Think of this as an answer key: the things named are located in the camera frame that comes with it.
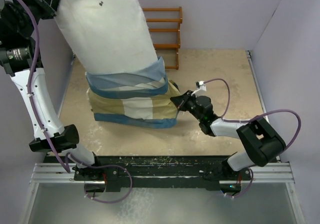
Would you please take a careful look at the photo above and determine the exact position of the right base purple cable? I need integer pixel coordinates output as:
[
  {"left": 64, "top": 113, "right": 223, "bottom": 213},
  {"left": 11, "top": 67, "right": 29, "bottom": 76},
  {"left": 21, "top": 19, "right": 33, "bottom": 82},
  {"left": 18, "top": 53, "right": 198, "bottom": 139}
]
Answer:
[{"left": 223, "top": 166, "right": 255, "bottom": 201}]

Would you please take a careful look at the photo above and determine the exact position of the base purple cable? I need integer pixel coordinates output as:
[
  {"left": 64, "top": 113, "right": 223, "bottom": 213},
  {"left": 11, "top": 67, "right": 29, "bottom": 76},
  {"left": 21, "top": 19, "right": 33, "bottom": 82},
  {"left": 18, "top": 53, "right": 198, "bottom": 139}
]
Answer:
[
  {"left": 223, "top": 166, "right": 255, "bottom": 201},
  {"left": 83, "top": 164, "right": 134, "bottom": 204}
]

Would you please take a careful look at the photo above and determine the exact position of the patchwork pillowcase blue beige white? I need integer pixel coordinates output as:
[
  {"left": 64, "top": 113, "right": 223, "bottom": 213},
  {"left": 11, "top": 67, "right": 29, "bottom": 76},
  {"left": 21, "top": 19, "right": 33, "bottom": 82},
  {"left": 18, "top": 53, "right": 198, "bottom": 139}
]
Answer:
[{"left": 85, "top": 56, "right": 180, "bottom": 129}]

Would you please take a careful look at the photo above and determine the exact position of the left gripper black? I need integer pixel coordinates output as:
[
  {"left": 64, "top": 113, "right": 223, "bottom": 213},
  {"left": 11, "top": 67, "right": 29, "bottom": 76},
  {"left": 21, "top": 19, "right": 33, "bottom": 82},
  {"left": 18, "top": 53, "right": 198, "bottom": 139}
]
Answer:
[{"left": 0, "top": 0, "right": 57, "bottom": 38}]

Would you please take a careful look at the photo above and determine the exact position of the aluminium frame rail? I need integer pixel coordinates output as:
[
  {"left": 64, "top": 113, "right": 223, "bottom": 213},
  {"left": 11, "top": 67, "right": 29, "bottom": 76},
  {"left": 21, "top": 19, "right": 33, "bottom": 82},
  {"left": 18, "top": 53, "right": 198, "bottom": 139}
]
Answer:
[{"left": 29, "top": 163, "right": 294, "bottom": 184}]

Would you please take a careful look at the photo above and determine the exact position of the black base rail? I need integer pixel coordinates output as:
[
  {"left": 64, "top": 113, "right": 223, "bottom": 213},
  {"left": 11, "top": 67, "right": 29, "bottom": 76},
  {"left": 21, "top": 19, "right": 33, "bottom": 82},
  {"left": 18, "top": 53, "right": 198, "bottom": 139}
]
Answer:
[{"left": 73, "top": 156, "right": 251, "bottom": 192}]

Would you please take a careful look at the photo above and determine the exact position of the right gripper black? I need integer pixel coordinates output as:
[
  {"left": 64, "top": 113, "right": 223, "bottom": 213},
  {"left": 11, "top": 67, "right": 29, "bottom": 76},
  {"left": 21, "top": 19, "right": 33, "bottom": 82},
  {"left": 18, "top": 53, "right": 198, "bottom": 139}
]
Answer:
[{"left": 172, "top": 90, "right": 204, "bottom": 122}]

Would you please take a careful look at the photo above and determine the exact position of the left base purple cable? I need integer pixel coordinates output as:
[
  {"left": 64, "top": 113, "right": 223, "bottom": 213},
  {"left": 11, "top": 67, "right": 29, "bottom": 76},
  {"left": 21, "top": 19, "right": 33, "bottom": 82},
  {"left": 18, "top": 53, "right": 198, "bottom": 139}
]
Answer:
[{"left": 83, "top": 164, "right": 134, "bottom": 204}]

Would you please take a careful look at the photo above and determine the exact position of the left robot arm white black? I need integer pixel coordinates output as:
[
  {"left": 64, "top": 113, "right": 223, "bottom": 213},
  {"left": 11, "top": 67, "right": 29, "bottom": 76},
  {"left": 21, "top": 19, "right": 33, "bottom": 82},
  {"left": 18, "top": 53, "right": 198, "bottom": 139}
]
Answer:
[{"left": 0, "top": 0, "right": 103, "bottom": 180}]

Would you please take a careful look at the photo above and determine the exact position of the orange wooden rack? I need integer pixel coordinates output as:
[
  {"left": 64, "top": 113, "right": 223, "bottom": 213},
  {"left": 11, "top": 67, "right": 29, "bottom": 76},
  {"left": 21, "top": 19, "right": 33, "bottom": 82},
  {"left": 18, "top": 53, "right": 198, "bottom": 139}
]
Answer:
[{"left": 143, "top": 6, "right": 183, "bottom": 70}]

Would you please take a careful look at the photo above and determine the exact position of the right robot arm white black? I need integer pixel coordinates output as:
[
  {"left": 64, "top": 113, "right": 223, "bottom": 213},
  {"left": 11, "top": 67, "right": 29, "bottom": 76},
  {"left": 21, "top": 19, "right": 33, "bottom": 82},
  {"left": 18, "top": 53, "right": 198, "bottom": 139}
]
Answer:
[{"left": 170, "top": 90, "right": 286, "bottom": 180}]

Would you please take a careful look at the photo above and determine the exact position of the white pillow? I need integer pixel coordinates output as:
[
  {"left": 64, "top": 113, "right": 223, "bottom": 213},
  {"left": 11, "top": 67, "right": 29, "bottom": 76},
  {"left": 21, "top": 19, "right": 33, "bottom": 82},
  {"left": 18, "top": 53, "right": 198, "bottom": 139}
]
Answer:
[{"left": 55, "top": 0, "right": 158, "bottom": 75}]

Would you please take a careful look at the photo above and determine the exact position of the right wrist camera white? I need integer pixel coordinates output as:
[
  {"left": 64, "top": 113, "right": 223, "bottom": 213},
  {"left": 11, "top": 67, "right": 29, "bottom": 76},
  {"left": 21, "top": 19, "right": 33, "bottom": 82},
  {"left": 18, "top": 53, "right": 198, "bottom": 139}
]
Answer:
[{"left": 191, "top": 80, "right": 207, "bottom": 96}]

